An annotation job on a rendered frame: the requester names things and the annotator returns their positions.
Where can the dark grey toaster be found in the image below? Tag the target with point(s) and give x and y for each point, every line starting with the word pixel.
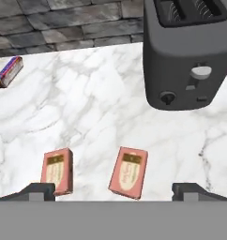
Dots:
pixel 184 59

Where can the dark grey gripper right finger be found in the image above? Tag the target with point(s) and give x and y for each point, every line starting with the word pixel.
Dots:
pixel 187 191

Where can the pink bar soap box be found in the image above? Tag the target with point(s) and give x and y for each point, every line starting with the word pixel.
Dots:
pixel 57 168
pixel 129 172

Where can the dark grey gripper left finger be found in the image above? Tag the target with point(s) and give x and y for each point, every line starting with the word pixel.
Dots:
pixel 40 191

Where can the blue and red packet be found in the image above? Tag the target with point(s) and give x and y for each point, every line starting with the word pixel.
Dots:
pixel 9 72

